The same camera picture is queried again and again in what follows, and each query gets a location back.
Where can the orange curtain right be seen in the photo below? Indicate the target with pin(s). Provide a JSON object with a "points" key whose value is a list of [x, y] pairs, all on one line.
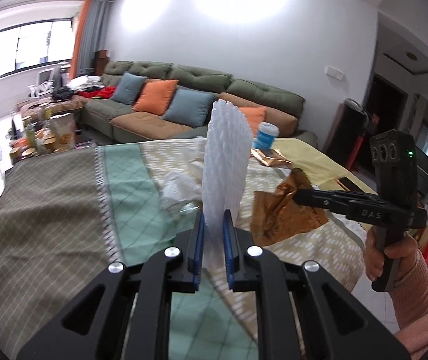
{"points": [[82, 19]]}

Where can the orange cushion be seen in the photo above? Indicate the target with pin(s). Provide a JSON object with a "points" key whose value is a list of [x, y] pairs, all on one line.
{"points": [[156, 96], [255, 117]]}

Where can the pink sleeved right forearm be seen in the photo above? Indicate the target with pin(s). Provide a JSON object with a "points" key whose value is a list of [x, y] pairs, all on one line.
{"points": [[410, 302]]}

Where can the blue white paper cup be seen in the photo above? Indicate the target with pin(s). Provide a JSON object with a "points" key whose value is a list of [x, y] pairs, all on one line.
{"points": [[266, 135]]}

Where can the white office chair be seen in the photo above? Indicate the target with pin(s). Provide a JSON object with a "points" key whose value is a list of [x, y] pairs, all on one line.
{"points": [[47, 81]]}

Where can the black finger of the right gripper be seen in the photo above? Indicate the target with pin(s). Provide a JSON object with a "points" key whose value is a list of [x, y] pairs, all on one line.
{"points": [[336, 201]]}

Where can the green brown sectional sofa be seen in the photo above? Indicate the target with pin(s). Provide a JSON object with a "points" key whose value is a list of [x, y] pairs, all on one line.
{"points": [[92, 105]]}

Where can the orange cushion far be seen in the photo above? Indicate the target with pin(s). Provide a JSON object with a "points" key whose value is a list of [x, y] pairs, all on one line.
{"points": [[156, 96]]}

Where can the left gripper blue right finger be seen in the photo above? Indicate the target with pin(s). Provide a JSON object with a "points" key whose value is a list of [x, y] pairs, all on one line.
{"points": [[231, 249]]}

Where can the teal cushion far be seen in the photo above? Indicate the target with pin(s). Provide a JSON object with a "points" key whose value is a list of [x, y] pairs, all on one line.
{"points": [[128, 88]]}

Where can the small gold foil wrapper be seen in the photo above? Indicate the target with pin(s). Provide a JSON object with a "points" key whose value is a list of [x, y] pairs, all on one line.
{"points": [[271, 158]]}

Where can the white foam fruit net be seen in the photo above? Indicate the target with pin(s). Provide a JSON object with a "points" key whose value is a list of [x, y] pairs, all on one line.
{"points": [[226, 158]]}

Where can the person right hand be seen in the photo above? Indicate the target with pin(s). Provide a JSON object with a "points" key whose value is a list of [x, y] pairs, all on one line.
{"points": [[404, 251]]}

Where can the cluttered glass coffee table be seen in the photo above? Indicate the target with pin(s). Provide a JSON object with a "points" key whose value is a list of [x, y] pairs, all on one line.
{"points": [[43, 136]]}

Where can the gold foil snack bag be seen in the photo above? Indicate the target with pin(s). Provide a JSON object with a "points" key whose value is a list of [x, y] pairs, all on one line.
{"points": [[277, 217]]}

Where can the green clear plastic wrapper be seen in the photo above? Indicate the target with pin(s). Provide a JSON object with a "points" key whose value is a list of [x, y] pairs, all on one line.
{"points": [[184, 213]]}

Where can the orange cushion near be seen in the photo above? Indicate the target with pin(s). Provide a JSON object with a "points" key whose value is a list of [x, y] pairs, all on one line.
{"points": [[255, 117]]}

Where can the white wall switch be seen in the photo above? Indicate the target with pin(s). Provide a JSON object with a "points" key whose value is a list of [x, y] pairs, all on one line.
{"points": [[334, 73]]}

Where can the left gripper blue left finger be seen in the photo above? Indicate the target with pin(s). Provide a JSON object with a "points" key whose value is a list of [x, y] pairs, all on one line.
{"points": [[195, 251]]}

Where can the white tissue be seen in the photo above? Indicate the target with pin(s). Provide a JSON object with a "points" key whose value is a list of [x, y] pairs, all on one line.
{"points": [[180, 188]]}

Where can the teal cushion near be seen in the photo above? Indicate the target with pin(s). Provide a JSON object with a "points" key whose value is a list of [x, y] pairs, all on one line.
{"points": [[189, 107]]}

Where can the teal cushion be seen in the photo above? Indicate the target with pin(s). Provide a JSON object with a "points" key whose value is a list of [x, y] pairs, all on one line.
{"points": [[128, 88], [189, 107]]}

